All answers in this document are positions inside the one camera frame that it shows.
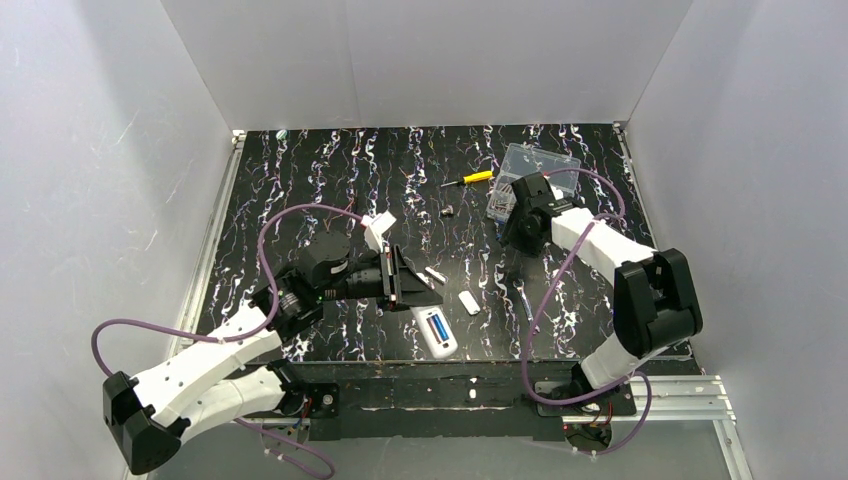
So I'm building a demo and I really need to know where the white remote control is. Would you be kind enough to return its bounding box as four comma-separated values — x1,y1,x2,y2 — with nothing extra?
410,306,458,360

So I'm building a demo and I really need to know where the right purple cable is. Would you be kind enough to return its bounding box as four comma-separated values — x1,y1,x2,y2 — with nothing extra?
519,166,654,457

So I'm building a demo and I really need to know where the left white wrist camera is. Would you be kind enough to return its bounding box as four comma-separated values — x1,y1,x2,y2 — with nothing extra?
360,211,396,252

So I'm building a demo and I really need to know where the clear plastic screw box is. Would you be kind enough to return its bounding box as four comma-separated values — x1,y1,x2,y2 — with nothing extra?
485,143,581,223

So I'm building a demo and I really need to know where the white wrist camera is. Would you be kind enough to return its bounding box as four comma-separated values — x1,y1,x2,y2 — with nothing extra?
360,211,396,252
550,185,565,200

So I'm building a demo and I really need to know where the blue battery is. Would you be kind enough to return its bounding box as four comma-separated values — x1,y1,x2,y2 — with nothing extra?
427,312,455,351

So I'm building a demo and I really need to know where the aluminium frame rail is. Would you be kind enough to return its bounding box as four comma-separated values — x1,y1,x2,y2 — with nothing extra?
122,131,248,480

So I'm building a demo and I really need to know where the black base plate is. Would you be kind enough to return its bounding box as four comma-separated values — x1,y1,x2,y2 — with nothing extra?
241,358,647,443

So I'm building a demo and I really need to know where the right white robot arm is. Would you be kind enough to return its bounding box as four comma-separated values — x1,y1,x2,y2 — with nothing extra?
501,173,703,406

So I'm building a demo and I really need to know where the white battery cover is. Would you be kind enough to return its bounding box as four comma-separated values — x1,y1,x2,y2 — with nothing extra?
457,290,481,316

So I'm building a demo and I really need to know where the purple cable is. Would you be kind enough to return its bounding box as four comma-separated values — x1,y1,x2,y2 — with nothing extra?
90,203,369,480
519,166,654,457

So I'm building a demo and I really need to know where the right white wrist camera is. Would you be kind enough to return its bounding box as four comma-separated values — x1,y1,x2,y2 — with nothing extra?
550,185,565,200

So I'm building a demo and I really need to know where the yellow handled screwdriver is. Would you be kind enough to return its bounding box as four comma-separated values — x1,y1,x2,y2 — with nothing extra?
441,170,494,188

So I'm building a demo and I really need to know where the silver battery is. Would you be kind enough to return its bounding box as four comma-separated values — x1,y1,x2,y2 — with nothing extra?
425,267,447,285

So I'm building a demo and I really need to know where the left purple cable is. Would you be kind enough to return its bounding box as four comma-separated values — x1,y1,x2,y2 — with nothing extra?
90,203,369,480

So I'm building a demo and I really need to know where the silver wrench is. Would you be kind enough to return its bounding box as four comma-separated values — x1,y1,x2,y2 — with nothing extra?
513,279,533,324

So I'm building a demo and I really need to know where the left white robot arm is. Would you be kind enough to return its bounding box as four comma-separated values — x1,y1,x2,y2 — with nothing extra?
103,232,458,475

